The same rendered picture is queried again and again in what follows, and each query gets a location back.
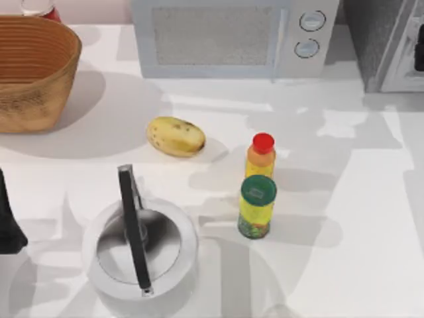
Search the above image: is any yellow bread loaf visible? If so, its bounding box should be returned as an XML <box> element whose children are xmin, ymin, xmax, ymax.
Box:
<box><xmin>146</xmin><ymin>116</ymin><xmax>207</xmax><ymax>158</ymax></box>

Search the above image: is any red capped orange bottle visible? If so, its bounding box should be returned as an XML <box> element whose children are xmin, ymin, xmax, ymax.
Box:
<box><xmin>245</xmin><ymin>132</ymin><xmax>276</xmax><ymax>182</ymax></box>

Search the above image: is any green capped yellow bottle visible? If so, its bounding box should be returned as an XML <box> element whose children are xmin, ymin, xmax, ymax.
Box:
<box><xmin>237</xmin><ymin>174</ymin><xmax>278</xmax><ymax>239</ymax></box>

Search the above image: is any pale microwave oven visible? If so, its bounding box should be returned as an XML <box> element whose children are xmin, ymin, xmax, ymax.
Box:
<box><xmin>130</xmin><ymin>0</ymin><xmax>341</xmax><ymax>83</ymax></box>

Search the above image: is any microwave knob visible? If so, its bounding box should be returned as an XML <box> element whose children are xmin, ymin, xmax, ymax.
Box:
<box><xmin>293</xmin><ymin>38</ymin><xmax>321</xmax><ymax>60</ymax></box>
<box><xmin>299</xmin><ymin>9</ymin><xmax>327</xmax><ymax>32</ymax></box>

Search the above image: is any woven wooden basket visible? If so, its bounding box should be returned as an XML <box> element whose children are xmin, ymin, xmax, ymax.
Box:
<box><xmin>0</xmin><ymin>15</ymin><xmax>83</xmax><ymax>134</ymax></box>

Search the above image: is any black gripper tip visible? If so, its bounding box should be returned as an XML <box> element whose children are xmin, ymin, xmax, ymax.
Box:
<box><xmin>0</xmin><ymin>169</ymin><xmax>28</xmax><ymax>255</ymax></box>

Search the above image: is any red and clear cup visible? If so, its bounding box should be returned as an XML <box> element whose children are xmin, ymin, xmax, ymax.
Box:
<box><xmin>20</xmin><ymin>0</ymin><xmax>62</xmax><ymax>23</ymax></box>

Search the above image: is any white kettle with black handle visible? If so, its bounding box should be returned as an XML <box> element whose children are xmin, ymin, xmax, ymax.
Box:
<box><xmin>81</xmin><ymin>164</ymin><xmax>200</xmax><ymax>299</ymax></box>

